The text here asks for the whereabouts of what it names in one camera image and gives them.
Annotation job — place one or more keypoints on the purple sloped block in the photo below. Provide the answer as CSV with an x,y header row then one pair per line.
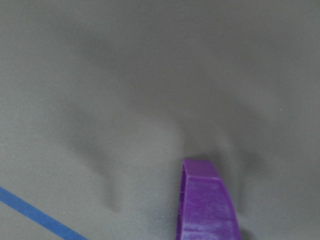
x,y
205,209

